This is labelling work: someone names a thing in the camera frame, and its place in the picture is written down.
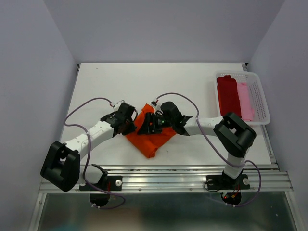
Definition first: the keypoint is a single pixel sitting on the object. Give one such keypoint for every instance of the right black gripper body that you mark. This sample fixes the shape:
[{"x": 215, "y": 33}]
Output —
[{"x": 169, "y": 121}]

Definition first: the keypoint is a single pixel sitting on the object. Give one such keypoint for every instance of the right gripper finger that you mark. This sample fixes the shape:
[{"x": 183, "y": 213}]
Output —
[
  {"x": 145, "y": 128},
  {"x": 156, "y": 124}
]

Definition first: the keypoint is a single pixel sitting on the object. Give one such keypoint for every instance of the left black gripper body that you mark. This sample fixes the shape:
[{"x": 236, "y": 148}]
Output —
[{"x": 129, "y": 120}]

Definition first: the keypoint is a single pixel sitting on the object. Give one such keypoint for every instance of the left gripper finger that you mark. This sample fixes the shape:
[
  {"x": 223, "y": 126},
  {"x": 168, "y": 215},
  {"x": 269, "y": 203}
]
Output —
[
  {"x": 129, "y": 128},
  {"x": 121, "y": 130}
]

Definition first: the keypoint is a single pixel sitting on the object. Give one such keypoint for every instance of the orange t-shirt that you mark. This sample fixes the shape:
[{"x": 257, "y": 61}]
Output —
[{"x": 148, "y": 144}]

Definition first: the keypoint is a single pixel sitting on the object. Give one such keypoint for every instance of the white plastic basket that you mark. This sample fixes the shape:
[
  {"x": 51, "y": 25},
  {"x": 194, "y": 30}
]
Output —
[{"x": 255, "y": 92}]

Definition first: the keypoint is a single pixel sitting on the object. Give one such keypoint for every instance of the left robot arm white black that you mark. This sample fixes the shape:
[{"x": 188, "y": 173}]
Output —
[{"x": 61, "y": 166}]

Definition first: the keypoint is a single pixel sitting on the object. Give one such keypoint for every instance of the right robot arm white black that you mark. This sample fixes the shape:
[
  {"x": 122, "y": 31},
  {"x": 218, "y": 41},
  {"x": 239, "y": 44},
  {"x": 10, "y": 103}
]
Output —
[{"x": 233, "y": 133}]

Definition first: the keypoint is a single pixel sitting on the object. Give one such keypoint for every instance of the dark red rolled t-shirt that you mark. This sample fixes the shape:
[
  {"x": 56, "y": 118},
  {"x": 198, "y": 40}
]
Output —
[{"x": 228, "y": 97}]

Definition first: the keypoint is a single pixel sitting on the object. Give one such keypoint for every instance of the pink rolled t-shirt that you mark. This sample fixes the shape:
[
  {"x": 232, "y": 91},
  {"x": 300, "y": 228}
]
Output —
[{"x": 247, "y": 112}]

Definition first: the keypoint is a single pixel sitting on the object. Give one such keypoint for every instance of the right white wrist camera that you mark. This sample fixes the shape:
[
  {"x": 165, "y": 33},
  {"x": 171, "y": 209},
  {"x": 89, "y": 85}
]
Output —
[{"x": 155, "y": 104}]

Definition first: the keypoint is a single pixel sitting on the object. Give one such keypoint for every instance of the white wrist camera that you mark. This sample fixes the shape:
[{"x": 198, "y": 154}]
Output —
[
  {"x": 155, "y": 104},
  {"x": 115, "y": 105}
]

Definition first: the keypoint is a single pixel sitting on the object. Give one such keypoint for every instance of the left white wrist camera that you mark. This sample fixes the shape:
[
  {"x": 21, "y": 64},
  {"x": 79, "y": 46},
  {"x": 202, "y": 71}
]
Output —
[{"x": 115, "y": 105}]

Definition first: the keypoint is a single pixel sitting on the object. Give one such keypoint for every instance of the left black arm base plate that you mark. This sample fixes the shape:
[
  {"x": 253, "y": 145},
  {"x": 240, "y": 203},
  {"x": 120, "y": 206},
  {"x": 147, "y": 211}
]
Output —
[{"x": 110, "y": 183}]

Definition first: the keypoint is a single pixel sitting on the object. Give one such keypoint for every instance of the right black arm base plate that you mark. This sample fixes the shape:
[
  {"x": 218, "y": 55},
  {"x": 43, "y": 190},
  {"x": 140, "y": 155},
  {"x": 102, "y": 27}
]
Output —
[{"x": 224, "y": 182}]

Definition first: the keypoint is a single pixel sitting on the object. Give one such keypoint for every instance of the aluminium mounting rail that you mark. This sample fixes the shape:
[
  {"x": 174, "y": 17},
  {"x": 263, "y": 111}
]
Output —
[{"x": 151, "y": 179}]

